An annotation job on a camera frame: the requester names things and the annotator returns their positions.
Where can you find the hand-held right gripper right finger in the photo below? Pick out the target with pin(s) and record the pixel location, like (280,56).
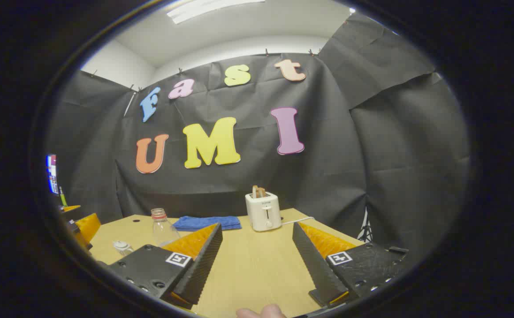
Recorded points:
(314,269)

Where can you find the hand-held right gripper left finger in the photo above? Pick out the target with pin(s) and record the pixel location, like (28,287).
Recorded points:
(203,265)

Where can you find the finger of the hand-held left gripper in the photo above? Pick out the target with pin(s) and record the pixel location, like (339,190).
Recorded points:
(70,208)
(88,227)

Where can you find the white teacup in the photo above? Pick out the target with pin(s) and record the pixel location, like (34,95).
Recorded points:
(123,248)

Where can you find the clear plastic water bottle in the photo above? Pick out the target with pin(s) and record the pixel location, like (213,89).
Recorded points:
(163,229)

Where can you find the green drink bottle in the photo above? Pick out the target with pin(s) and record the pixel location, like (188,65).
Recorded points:
(62,197)

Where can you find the computer monitor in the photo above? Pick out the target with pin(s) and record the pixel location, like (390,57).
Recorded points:
(52,174)

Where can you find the blue folded towel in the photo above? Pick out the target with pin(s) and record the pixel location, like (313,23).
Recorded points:
(206,223)

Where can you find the white toaster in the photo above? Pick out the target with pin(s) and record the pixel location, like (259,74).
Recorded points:
(263,214)

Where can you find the toasted bread slice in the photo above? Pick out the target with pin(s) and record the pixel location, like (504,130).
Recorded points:
(258,191)

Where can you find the black backdrop cloth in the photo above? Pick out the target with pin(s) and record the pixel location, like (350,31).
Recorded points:
(327,168)

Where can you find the ceiling light panel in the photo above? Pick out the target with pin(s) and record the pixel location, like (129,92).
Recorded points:
(212,9)

